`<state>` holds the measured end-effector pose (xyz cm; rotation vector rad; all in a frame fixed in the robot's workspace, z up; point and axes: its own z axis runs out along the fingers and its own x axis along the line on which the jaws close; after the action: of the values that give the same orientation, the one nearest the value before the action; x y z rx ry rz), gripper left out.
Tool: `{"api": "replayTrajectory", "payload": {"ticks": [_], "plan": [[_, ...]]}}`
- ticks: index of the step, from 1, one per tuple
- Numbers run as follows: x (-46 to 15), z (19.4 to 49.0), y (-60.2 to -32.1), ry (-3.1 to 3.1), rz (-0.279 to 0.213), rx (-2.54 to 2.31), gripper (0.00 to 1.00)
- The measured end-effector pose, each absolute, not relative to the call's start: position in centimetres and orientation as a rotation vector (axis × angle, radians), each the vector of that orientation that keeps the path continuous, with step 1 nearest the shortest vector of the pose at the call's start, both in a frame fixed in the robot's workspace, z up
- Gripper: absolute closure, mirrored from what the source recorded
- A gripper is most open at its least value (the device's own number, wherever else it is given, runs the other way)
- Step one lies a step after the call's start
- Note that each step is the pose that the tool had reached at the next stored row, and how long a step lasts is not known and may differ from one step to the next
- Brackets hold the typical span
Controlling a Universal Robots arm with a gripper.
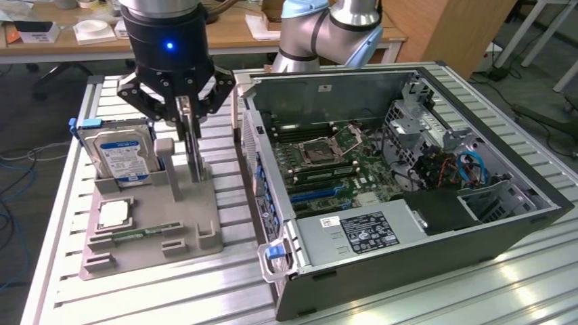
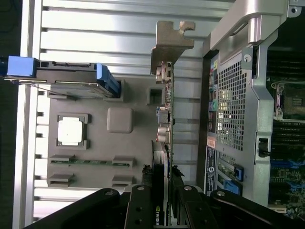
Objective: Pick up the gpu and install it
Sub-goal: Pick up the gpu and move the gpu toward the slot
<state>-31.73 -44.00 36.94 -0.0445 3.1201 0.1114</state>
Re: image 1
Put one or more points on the Nvidia graphics card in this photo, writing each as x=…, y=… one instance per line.
x=194, y=162

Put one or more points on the green RAM stick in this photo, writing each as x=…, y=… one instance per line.
x=136, y=233

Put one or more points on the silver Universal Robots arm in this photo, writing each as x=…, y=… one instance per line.
x=312, y=34

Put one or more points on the black RAM stick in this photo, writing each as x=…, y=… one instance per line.
x=325, y=174

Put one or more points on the cardboard box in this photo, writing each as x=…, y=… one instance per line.
x=272, y=11

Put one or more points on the black power adapter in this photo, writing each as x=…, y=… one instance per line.
x=499, y=74

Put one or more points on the metal socket cover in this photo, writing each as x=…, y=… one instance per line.
x=348, y=137

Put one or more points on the CPU socket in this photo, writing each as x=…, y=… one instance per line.
x=318, y=152

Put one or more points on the blue expansion slot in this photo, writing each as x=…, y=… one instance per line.
x=312, y=195

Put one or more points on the hard disk with blue caddy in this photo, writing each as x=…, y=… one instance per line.
x=122, y=155

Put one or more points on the white paper stack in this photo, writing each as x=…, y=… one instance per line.
x=262, y=30

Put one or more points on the clear latch with blue tab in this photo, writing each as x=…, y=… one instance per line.
x=274, y=253

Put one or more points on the wooden cabinet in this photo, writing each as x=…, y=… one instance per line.
x=452, y=34

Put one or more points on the black plastic shroud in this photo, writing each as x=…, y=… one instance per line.
x=443, y=213

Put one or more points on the small white box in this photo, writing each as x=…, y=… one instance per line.
x=120, y=32

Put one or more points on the white round holder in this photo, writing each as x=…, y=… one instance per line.
x=93, y=35

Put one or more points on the grey power supply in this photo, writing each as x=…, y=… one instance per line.
x=316, y=237

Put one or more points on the grey open disk bay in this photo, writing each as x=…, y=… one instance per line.
x=497, y=203

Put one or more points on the white device with red dot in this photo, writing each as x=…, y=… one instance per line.
x=491, y=59

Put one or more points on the black office chair base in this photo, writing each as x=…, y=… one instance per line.
x=54, y=72

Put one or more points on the white tape roll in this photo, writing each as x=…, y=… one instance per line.
x=86, y=4

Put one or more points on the silver CPU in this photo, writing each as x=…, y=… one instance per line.
x=116, y=214

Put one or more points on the open black PC case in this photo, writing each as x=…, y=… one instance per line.
x=407, y=277

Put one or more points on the white box with black lid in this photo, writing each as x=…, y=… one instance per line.
x=41, y=35

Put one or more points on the green motherboard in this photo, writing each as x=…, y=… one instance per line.
x=366, y=172

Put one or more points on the perforated metal disk bay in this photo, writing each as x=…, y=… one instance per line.
x=407, y=135

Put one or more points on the black chair foot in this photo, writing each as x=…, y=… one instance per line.
x=547, y=116

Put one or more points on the white table frame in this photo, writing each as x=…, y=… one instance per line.
x=543, y=34

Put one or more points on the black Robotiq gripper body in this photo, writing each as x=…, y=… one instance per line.
x=168, y=50

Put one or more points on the wooden desk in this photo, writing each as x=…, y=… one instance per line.
x=67, y=49

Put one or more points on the grey cup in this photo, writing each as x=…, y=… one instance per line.
x=67, y=4

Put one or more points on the silver chipset heatsink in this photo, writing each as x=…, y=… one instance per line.
x=368, y=200

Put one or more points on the grey printed parts rack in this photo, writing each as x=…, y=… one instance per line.
x=149, y=250

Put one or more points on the small orange box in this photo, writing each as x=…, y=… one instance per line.
x=15, y=37

